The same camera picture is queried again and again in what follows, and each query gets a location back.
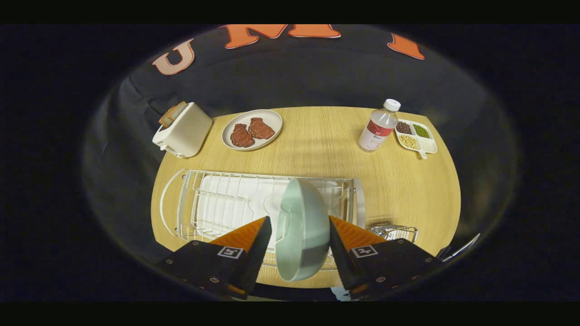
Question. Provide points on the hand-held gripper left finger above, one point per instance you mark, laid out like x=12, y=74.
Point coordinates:
x=256, y=258

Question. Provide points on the white oval plate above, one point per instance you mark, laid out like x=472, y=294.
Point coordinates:
x=260, y=113

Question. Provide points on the clear bottle with red label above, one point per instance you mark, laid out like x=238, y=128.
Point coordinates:
x=376, y=133

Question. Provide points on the pale green plate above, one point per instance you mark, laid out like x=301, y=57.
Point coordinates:
x=303, y=226

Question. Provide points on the red meat steak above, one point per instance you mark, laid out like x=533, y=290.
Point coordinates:
x=261, y=129
x=242, y=136

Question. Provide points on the white toaster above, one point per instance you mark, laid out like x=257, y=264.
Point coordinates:
x=188, y=131

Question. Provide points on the brown bread slice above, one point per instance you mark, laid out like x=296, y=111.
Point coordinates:
x=172, y=115

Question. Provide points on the white divided tray of beans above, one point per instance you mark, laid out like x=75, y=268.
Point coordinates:
x=428, y=145

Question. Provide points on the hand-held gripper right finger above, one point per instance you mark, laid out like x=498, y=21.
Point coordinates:
x=342, y=258

